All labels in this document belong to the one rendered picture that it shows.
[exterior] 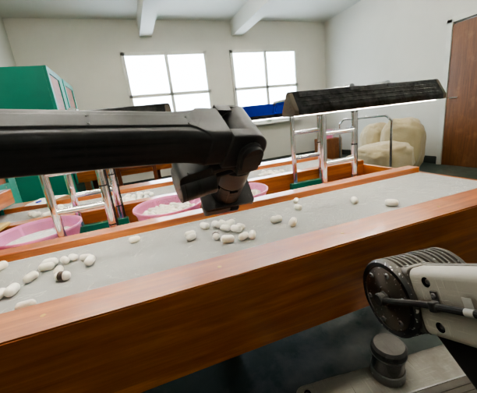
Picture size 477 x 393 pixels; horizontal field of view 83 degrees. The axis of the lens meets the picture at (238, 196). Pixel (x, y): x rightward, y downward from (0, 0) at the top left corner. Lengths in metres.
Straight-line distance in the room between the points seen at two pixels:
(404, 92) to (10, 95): 3.32
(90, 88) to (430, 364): 5.71
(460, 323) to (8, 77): 3.60
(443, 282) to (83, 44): 5.89
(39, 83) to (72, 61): 2.46
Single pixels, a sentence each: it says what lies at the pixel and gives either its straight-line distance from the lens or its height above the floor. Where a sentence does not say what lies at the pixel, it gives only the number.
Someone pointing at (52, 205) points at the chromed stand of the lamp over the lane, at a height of 0.87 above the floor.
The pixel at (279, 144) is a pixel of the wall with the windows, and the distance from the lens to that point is 6.64.
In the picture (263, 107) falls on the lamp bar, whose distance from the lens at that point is 1.45.
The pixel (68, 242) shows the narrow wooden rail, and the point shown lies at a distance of 0.95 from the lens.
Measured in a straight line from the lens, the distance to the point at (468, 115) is 5.27.
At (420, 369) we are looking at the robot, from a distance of 0.82.
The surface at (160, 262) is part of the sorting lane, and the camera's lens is 0.70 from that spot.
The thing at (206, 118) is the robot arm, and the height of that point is 1.05.
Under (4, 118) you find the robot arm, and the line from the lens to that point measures 0.32.
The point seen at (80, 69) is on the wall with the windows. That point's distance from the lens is 5.90.
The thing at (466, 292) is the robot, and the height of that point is 0.82.
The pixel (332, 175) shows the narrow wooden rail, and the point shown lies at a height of 0.71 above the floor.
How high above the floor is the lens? 1.05
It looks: 15 degrees down
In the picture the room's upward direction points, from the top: 7 degrees counter-clockwise
